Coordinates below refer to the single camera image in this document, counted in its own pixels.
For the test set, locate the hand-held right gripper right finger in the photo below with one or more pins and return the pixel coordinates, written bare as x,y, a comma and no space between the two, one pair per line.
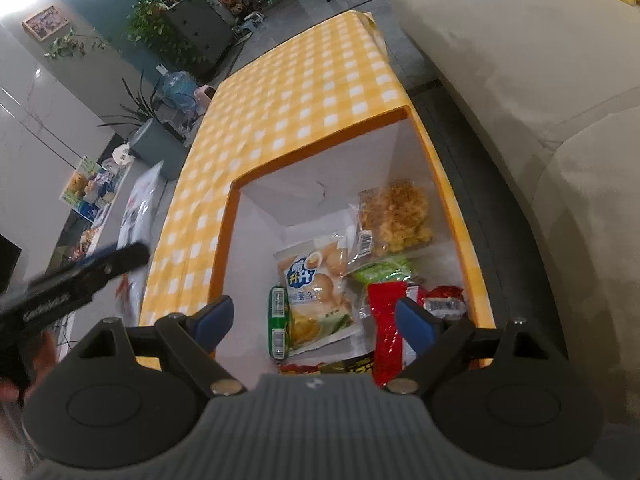
415,324

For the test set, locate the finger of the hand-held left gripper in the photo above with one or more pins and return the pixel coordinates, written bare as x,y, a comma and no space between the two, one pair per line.
120,257

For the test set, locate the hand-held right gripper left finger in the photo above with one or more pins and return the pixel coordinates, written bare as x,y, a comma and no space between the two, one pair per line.
215,319

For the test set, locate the white spicy strip packet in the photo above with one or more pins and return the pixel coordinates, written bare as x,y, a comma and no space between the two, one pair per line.
137,210

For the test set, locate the green raisin packet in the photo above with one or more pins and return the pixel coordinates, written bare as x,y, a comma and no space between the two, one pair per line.
385,270

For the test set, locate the green candy tube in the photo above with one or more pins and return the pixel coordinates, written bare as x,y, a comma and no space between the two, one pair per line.
278,320

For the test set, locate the black yellow snack packet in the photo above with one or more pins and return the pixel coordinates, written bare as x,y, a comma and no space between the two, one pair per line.
350,365

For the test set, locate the yellow green chip packet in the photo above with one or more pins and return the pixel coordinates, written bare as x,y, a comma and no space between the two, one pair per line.
315,327

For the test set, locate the clear bun snack packet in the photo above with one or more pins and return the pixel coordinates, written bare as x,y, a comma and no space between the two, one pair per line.
320,270

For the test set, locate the clear waffle packet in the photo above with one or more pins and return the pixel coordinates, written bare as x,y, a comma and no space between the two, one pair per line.
395,215

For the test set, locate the orange cardboard box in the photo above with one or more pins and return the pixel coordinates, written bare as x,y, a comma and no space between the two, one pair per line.
310,200

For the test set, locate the person's left hand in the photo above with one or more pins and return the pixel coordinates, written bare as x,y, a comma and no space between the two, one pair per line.
45,355

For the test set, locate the bear photo print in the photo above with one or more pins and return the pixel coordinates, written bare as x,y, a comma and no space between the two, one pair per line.
80,182

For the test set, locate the white cap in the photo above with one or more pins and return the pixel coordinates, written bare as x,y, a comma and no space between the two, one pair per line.
122,155

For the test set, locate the grey trash bin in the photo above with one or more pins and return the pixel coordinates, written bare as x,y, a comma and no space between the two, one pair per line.
157,152

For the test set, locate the spiky potted plant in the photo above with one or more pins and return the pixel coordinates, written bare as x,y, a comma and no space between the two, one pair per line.
140,110

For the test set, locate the blue water jug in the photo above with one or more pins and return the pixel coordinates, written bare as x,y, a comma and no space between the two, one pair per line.
177,90

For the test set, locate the pink heater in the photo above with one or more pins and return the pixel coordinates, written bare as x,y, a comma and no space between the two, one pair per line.
204,97

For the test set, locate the green vine sprig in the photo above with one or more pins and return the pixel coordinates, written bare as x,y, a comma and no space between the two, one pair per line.
70,45

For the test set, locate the leafy trailing plant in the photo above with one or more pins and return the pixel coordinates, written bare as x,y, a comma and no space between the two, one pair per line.
150,25

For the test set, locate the yellow checked tablecloth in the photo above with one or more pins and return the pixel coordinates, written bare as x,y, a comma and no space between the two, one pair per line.
290,90

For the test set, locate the grey cabinet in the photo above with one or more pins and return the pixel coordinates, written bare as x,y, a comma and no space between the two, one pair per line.
200,30

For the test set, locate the beige sofa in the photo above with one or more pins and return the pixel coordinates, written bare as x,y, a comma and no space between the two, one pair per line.
525,85

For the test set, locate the framed wall picture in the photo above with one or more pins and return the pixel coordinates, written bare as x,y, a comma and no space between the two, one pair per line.
45,22

